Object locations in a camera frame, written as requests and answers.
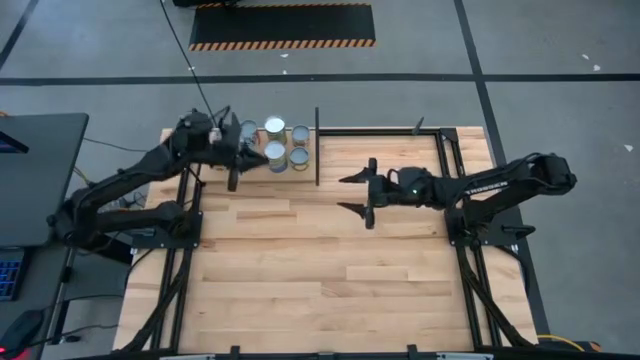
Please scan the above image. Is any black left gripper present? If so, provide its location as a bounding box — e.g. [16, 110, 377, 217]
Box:
[210, 113, 270, 195]

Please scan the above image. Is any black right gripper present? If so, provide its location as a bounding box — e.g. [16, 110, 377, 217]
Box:
[335, 156, 409, 231]

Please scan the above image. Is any cream blue peas can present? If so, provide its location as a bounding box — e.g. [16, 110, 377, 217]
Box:
[264, 140, 290, 175]

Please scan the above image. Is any white mix box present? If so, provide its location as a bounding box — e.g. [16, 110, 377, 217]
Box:
[239, 119, 260, 147]

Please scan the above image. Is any blue yellow carrots can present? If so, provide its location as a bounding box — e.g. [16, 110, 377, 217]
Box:
[263, 115, 288, 146]

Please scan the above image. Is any green peaches can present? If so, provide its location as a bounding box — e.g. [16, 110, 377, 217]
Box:
[288, 146, 311, 173]

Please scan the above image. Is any red white diced tomatoes can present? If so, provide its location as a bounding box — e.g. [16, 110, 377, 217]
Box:
[291, 124, 312, 149]

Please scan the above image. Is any black shelf end panel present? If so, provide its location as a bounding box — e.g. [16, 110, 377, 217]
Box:
[314, 106, 321, 187]

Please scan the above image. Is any black hazard-striped floor mat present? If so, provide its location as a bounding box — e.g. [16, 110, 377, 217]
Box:
[188, 2, 377, 52]

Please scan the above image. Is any black monitor on left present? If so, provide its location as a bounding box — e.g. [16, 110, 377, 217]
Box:
[0, 112, 90, 249]

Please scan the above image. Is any dark laptop screen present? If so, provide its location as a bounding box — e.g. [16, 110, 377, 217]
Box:
[0, 129, 30, 155]

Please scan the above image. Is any backlit keyboard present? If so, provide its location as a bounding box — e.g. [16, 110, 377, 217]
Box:
[0, 248, 27, 303]

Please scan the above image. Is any black computer mouse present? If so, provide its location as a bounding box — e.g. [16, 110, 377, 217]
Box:
[0, 308, 45, 357]

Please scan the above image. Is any black aluminium table frame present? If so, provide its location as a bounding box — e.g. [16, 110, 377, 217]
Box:
[119, 127, 539, 354]

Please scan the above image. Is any thin black hanging cable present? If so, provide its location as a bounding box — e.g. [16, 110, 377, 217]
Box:
[158, 0, 221, 126]

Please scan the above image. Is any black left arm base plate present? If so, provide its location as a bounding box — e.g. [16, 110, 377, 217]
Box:
[130, 209, 204, 250]

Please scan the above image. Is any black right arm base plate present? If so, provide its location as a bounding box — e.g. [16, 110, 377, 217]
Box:
[446, 205, 522, 248]

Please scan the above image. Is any yellow floor cable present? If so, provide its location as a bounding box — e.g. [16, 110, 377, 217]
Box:
[535, 333, 585, 353]

